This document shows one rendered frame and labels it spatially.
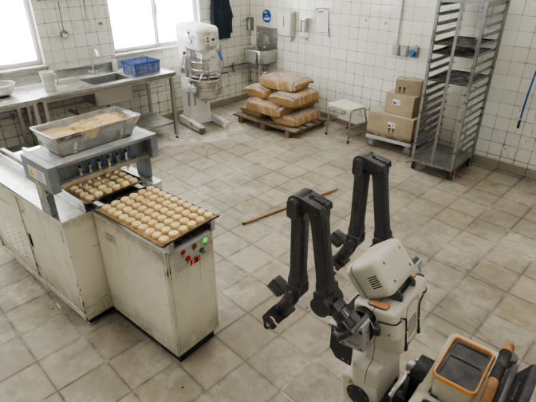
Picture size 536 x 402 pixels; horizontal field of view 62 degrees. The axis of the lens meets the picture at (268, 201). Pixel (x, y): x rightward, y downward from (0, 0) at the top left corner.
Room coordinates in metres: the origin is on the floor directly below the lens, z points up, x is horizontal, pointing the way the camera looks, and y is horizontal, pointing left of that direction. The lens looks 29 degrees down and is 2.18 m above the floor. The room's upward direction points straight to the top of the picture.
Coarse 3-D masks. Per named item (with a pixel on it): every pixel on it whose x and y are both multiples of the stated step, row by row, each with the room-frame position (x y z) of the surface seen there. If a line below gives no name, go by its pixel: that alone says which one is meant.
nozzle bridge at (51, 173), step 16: (112, 144) 2.52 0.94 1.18; (128, 144) 2.56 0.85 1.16; (144, 144) 2.73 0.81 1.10; (32, 160) 2.28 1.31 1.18; (48, 160) 2.28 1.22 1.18; (64, 160) 2.28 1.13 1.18; (80, 160) 2.31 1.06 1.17; (96, 160) 2.47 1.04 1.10; (112, 160) 2.56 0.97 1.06; (128, 160) 2.59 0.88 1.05; (144, 160) 2.77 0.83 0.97; (32, 176) 2.32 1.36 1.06; (48, 176) 2.18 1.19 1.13; (64, 176) 2.31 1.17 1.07; (80, 176) 2.35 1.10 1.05; (96, 176) 2.41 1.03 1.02; (48, 192) 2.25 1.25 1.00; (48, 208) 2.25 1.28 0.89
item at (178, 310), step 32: (96, 224) 2.31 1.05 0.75; (128, 256) 2.10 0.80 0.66; (160, 256) 1.90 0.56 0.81; (128, 288) 2.15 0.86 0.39; (160, 288) 1.92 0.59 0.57; (192, 288) 1.99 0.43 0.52; (128, 320) 2.26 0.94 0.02; (160, 320) 1.96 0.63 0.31; (192, 320) 1.97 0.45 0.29; (192, 352) 1.99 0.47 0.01
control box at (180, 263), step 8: (208, 232) 2.08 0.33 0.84; (192, 240) 2.00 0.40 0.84; (200, 240) 2.02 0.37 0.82; (208, 240) 2.06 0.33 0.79; (176, 248) 1.92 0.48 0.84; (184, 248) 1.93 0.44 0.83; (200, 248) 2.01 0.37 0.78; (208, 248) 2.06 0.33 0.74; (176, 256) 1.89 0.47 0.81; (184, 256) 1.93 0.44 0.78; (192, 256) 1.97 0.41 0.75; (200, 256) 2.01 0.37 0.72; (176, 264) 1.90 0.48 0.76; (184, 264) 1.93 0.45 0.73; (192, 264) 1.96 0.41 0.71
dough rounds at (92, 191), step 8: (104, 176) 2.66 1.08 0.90; (112, 176) 2.62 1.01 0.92; (120, 176) 2.63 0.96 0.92; (128, 176) 2.62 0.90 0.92; (80, 184) 2.50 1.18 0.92; (88, 184) 2.54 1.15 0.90; (96, 184) 2.50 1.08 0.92; (104, 184) 2.53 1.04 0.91; (112, 184) 2.50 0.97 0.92; (120, 184) 2.54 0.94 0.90; (128, 184) 2.53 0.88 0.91; (72, 192) 2.43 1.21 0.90; (80, 192) 2.40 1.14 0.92; (88, 192) 2.43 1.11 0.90; (96, 192) 2.39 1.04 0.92; (104, 192) 2.42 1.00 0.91; (88, 200) 2.32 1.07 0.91
